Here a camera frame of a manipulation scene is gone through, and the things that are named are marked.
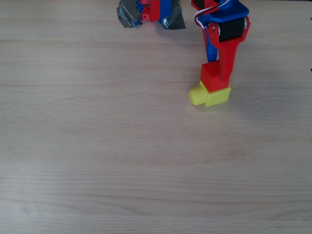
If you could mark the red blue gripper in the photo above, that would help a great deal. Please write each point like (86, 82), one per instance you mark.
(231, 30)

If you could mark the red cube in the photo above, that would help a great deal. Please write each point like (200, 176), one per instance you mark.
(211, 80)

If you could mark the red blue robot arm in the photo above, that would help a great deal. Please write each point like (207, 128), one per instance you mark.
(156, 9)

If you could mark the yellow block with round peg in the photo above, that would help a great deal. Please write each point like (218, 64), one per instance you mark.
(215, 98)

